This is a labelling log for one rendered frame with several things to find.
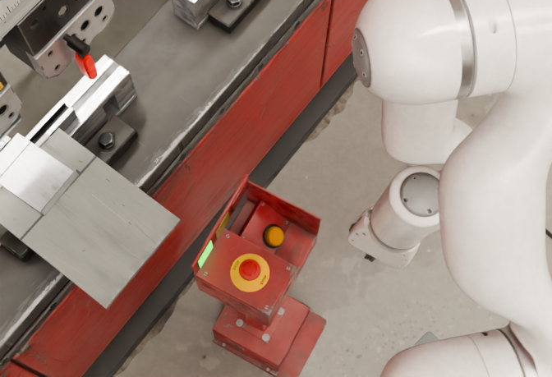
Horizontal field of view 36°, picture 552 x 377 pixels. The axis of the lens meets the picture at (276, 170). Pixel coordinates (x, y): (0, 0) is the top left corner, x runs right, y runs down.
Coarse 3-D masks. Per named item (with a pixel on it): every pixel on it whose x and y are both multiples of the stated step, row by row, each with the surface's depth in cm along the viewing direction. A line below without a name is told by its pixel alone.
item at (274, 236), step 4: (268, 228) 163; (272, 228) 162; (276, 228) 162; (280, 228) 163; (268, 232) 162; (272, 232) 162; (276, 232) 162; (280, 232) 163; (264, 236) 162; (268, 236) 162; (272, 236) 162; (276, 236) 162; (280, 236) 163; (268, 240) 162; (272, 240) 162; (276, 240) 162; (280, 240) 163; (272, 244) 162; (276, 244) 162
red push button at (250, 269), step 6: (240, 264) 152; (246, 264) 152; (252, 264) 152; (258, 264) 152; (240, 270) 152; (246, 270) 151; (252, 270) 151; (258, 270) 152; (246, 276) 151; (252, 276) 151; (258, 276) 152
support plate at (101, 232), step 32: (64, 160) 138; (96, 160) 138; (0, 192) 136; (96, 192) 136; (128, 192) 136; (32, 224) 134; (64, 224) 134; (96, 224) 134; (128, 224) 134; (160, 224) 134; (64, 256) 132; (96, 256) 132; (128, 256) 133; (96, 288) 131
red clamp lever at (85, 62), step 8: (72, 40) 118; (80, 40) 118; (72, 48) 118; (80, 48) 118; (88, 48) 118; (80, 56) 120; (88, 56) 121; (80, 64) 122; (88, 64) 122; (88, 72) 124; (96, 72) 126
